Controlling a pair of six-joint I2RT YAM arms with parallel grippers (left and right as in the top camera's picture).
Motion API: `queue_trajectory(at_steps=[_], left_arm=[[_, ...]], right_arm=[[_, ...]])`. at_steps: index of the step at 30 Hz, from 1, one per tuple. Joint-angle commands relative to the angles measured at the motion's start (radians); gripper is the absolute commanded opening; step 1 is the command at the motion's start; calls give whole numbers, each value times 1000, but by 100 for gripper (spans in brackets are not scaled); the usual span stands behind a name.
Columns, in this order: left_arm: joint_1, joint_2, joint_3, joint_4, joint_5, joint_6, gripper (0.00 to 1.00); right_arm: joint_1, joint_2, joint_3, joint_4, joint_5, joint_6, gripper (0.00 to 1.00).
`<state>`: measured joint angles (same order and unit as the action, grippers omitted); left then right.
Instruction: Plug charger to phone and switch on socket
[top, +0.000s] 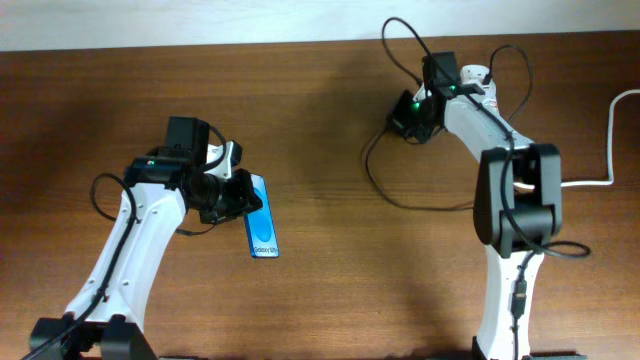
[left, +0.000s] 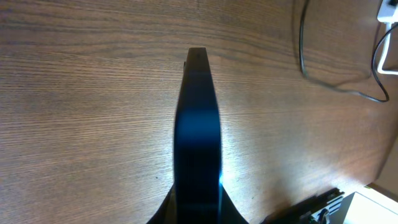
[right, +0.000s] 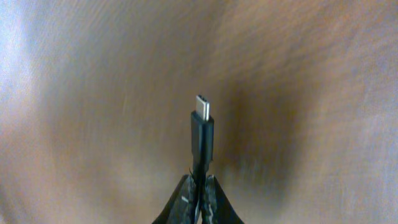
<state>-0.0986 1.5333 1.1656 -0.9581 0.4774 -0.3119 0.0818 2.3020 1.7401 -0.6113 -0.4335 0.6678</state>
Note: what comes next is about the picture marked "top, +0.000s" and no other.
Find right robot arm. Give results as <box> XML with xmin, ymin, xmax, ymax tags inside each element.
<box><xmin>388</xmin><ymin>52</ymin><xmax>562</xmax><ymax>359</ymax></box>

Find white power strip cord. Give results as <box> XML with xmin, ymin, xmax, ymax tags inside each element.
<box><xmin>509</xmin><ymin>89</ymin><xmax>640</xmax><ymax>194</ymax></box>

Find white USB charger adapter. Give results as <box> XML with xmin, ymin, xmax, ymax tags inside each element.
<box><xmin>462</xmin><ymin>79</ymin><xmax>497</xmax><ymax>101</ymax></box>

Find blue Samsung Galaxy smartphone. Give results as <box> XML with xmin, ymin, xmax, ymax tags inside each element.
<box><xmin>244</xmin><ymin>174</ymin><xmax>280</xmax><ymax>259</ymax></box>

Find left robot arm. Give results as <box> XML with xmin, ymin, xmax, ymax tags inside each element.
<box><xmin>27</xmin><ymin>116</ymin><xmax>278</xmax><ymax>359</ymax></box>

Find black USB charging cable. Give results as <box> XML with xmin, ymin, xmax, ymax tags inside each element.
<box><xmin>363</xmin><ymin>44</ymin><xmax>534</xmax><ymax>212</ymax></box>

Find white power strip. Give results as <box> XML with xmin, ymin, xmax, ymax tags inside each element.
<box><xmin>460</xmin><ymin>65</ymin><xmax>499</xmax><ymax>113</ymax></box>

